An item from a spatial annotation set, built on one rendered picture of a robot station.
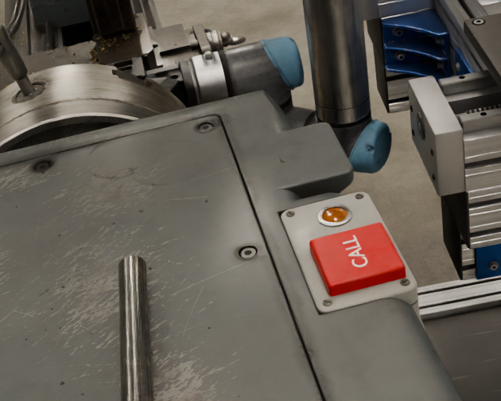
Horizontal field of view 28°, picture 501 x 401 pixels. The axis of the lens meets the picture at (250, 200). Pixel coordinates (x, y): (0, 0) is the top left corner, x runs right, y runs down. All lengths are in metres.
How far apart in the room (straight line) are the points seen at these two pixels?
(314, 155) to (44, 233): 0.25
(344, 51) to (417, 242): 1.53
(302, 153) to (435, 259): 1.84
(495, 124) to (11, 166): 0.55
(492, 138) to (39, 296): 0.59
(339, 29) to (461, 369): 1.03
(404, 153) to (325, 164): 2.26
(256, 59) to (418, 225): 1.52
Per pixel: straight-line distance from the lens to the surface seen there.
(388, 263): 0.75
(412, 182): 3.01
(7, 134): 1.11
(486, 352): 2.17
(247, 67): 1.38
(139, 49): 1.69
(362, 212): 0.82
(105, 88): 1.14
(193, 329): 0.74
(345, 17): 1.28
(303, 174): 0.88
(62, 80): 1.16
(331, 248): 0.77
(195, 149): 0.94
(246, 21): 4.10
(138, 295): 0.75
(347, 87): 1.33
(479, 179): 1.22
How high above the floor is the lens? 1.75
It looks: 35 degrees down
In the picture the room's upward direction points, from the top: 11 degrees counter-clockwise
